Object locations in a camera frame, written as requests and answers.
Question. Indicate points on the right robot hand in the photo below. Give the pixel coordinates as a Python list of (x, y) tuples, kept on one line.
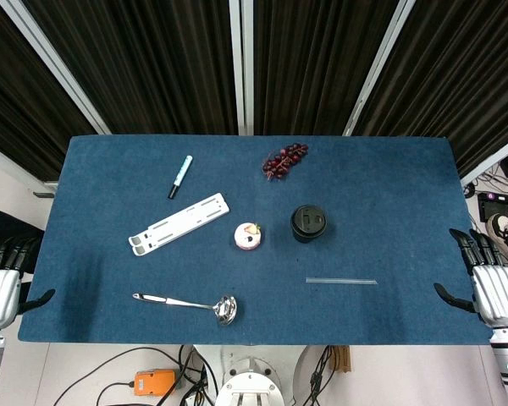
[(493, 292)]

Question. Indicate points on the red grape bunch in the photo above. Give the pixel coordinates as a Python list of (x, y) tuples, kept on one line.
[(283, 161)]

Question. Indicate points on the white folding stand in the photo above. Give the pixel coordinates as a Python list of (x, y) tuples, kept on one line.
[(179, 224)]

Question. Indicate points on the clear plastic straw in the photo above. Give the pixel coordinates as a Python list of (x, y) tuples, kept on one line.
[(341, 281)]

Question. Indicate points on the black electronic device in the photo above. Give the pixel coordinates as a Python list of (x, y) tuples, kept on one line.
[(497, 207)]

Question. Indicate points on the silver metal ladle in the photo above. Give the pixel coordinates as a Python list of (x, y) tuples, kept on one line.
[(194, 305)]

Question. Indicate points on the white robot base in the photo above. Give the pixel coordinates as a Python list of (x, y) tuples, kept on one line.
[(250, 376)]

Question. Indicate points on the orange box device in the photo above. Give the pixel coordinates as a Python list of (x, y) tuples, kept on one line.
[(154, 381)]

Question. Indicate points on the black lidded cup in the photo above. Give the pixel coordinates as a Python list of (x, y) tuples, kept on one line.
[(308, 223)]

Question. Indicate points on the black and white sneaker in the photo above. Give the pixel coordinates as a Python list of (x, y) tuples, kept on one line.
[(501, 226)]

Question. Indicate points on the white marker pen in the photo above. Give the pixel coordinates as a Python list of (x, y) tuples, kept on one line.
[(180, 176)]

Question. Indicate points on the blue felt table cloth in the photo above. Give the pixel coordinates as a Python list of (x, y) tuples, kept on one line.
[(254, 241)]

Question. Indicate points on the pink decorated donut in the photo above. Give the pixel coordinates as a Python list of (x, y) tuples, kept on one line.
[(248, 237)]

